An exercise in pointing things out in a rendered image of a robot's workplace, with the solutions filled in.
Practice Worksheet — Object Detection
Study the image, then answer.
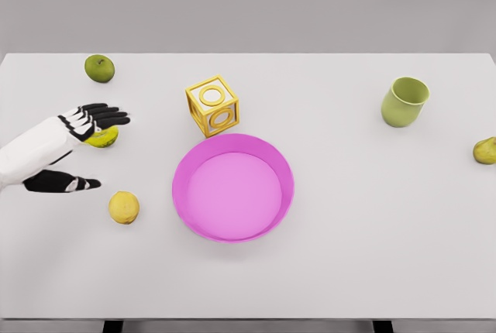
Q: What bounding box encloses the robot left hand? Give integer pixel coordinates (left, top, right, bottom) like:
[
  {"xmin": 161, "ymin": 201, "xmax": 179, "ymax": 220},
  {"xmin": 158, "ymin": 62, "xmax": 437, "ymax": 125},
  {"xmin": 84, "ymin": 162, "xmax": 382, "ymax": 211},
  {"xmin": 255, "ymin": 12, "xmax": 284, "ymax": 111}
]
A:
[{"xmin": 0, "ymin": 102, "xmax": 131, "ymax": 194}]

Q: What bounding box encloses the yellow lemon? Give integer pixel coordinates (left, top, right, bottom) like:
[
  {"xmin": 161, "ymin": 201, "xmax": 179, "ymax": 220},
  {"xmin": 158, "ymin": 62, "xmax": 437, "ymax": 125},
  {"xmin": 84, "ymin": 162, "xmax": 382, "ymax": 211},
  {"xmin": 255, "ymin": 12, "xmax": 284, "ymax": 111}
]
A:
[{"xmin": 108, "ymin": 191, "xmax": 141, "ymax": 226}]

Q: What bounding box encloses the pink plate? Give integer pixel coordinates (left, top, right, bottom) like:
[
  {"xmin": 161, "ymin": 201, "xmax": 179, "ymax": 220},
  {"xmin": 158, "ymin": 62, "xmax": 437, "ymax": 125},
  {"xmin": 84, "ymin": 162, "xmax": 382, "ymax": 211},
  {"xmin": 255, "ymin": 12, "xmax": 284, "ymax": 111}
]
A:
[{"xmin": 171, "ymin": 133, "xmax": 295, "ymax": 244}]

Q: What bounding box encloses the yellow-green fruit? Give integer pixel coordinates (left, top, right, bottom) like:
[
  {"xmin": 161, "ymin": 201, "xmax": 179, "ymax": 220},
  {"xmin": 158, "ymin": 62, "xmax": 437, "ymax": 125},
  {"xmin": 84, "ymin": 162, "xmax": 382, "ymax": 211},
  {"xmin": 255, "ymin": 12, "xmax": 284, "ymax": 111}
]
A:
[{"xmin": 84, "ymin": 125, "xmax": 120, "ymax": 149}]

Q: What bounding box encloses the green apple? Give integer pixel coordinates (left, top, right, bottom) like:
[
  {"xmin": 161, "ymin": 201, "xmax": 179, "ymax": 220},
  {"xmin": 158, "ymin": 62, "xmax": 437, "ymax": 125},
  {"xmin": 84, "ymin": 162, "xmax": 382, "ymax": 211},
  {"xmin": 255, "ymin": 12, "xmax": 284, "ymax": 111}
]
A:
[{"xmin": 84, "ymin": 54, "xmax": 116, "ymax": 84}]

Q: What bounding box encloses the yellow toy block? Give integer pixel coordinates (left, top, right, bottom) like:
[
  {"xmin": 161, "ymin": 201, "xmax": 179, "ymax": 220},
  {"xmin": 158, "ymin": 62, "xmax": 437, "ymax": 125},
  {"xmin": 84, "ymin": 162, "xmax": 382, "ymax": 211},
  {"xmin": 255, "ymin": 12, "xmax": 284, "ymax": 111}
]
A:
[{"xmin": 184, "ymin": 74, "xmax": 240, "ymax": 139}]

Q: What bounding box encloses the green cup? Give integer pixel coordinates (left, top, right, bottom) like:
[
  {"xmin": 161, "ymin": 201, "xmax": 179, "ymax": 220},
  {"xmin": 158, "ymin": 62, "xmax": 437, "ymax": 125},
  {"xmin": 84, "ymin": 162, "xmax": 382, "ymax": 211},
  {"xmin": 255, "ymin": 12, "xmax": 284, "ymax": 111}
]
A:
[{"xmin": 380, "ymin": 77, "xmax": 431, "ymax": 129}]

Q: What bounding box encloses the yellow-green pear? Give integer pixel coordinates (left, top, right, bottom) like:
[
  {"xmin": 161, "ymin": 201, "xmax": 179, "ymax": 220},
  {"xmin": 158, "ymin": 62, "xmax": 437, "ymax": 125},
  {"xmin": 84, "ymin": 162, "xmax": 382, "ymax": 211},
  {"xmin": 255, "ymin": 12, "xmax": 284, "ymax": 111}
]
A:
[{"xmin": 472, "ymin": 136, "xmax": 496, "ymax": 166}]

